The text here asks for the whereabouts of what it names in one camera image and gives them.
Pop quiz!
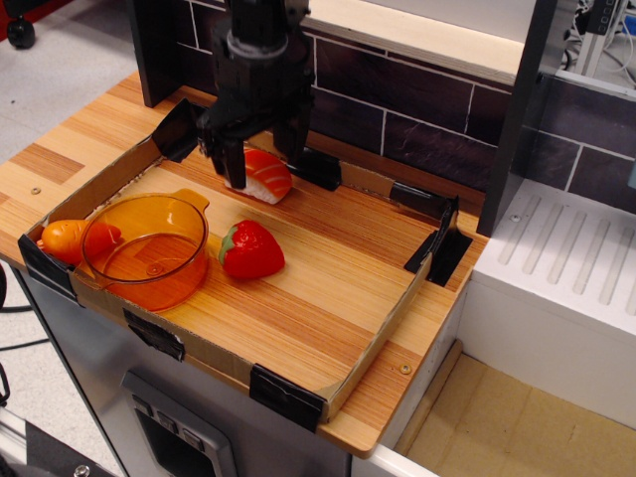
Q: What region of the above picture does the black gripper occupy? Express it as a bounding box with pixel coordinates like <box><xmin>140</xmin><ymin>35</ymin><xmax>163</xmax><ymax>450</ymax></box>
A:
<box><xmin>198</xmin><ymin>30</ymin><xmax>314</xmax><ymax>189</ymax></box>

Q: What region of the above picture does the salmon sushi toy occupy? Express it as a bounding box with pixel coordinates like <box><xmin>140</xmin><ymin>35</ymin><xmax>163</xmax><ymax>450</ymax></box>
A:
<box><xmin>225</xmin><ymin>149</ymin><xmax>293</xmax><ymax>205</ymax></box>

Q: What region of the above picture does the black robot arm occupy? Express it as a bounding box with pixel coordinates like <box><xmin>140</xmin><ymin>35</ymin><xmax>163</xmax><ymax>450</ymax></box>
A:
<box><xmin>197</xmin><ymin>1</ymin><xmax>314</xmax><ymax>190</ymax></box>

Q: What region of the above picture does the cardboard fence with black tape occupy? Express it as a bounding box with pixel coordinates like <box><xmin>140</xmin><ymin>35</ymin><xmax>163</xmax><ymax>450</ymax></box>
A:
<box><xmin>18</xmin><ymin>100</ymin><xmax>471</xmax><ymax>429</ymax></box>

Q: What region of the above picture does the orange transparent plastic pot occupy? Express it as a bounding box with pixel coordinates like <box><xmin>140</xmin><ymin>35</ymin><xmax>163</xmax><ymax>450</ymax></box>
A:
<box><xmin>75</xmin><ymin>189</ymin><xmax>210</xmax><ymax>312</ymax></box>

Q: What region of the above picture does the red toy strawberry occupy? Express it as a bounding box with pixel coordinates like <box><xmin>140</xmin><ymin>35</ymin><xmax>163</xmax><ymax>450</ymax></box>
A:
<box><xmin>218</xmin><ymin>220</ymin><xmax>285</xmax><ymax>279</ymax></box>

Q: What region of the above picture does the orange toy carrot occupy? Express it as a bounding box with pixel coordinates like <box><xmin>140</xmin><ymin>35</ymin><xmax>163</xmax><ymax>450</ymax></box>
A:
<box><xmin>37</xmin><ymin>220</ymin><xmax>121</xmax><ymax>265</ymax></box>

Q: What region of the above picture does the black caster wheel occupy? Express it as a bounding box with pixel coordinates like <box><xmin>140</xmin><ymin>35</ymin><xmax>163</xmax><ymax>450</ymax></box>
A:
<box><xmin>6</xmin><ymin>16</ymin><xmax>36</xmax><ymax>50</ymax></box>

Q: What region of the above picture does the silver toy oven front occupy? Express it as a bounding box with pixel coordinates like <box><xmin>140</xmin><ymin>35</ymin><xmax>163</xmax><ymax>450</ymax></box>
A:
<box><xmin>14</xmin><ymin>269</ymin><xmax>352</xmax><ymax>476</ymax></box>

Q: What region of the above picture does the white toy sink drainboard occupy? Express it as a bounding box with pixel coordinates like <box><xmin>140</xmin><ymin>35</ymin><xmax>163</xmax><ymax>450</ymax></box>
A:
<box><xmin>458</xmin><ymin>181</ymin><xmax>635</xmax><ymax>426</ymax></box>

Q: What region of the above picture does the dark grey left post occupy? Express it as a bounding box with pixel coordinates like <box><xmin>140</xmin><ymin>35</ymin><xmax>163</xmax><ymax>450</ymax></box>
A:
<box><xmin>126</xmin><ymin>0</ymin><xmax>195</xmax><ymax>107</ymax></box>

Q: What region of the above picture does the dark grey vertical post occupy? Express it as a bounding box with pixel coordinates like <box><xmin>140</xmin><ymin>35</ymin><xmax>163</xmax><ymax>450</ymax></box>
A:
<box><xmin>477</xmin><ymin>0</ymin><xmax>577</xmax><ymax>237</ymax></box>

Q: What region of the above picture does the black cable on floor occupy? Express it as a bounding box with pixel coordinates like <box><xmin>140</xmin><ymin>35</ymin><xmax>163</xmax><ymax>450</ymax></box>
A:
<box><xmin>0</xmin><ymin>262</ymin><xmax>50</xmax><ymax>403</ymax></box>

